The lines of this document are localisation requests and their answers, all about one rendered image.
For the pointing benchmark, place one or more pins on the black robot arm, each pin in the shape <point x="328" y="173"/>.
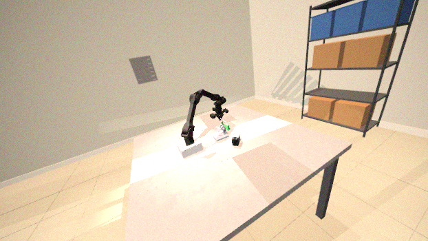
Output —
<point x="188" y="128"/>

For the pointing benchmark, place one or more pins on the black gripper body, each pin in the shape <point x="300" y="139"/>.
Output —
<point x="218" y="111"/>

